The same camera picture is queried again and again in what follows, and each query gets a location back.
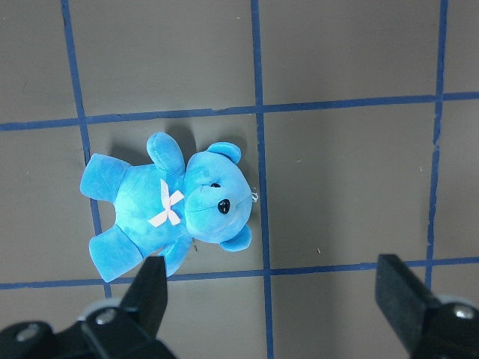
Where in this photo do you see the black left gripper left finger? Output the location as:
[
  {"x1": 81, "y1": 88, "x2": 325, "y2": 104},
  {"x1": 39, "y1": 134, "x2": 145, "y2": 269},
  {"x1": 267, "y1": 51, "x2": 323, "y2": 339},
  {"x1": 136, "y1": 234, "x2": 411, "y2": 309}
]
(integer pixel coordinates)
[{"x1": 1, "y1": 257, "x2": 176, "y2": 358}]

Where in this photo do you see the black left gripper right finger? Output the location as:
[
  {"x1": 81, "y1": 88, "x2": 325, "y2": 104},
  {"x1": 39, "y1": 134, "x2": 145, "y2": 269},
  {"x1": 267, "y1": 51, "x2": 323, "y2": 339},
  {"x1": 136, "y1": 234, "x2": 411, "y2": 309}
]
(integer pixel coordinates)
[{"x1": 375, "y1": 254, "x2": 478, "y2": 358}]

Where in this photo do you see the blue plush teddy bear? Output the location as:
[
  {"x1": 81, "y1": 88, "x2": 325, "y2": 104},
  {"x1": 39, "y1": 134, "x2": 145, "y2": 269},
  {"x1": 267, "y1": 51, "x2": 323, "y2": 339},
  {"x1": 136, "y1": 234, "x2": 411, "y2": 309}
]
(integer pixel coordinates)
[{"x1": 79, "y1": 132, "x2": 255, "y2": 282}]

